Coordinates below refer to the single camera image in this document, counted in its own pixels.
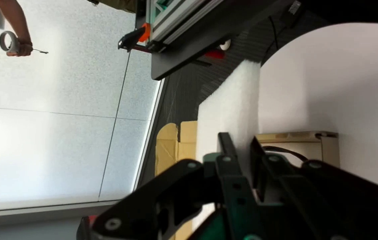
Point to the person forearm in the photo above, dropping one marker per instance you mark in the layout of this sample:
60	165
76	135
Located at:
14	13

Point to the roll of tape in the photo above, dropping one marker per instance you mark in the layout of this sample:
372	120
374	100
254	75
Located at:
8	41

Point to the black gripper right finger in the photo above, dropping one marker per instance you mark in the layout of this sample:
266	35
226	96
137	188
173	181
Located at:
258	156

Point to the black power adapter with cable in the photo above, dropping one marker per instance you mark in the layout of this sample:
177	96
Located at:
302	157

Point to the person hand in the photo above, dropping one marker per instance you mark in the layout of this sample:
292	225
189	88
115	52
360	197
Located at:
20	49

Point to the white foam sheet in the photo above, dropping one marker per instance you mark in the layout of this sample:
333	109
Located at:
231	108

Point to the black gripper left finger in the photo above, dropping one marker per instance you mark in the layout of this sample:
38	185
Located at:
222	167

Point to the brown cardboard box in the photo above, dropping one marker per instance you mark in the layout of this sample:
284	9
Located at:
178	141

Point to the orange black clamp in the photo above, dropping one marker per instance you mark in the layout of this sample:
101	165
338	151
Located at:
137	39

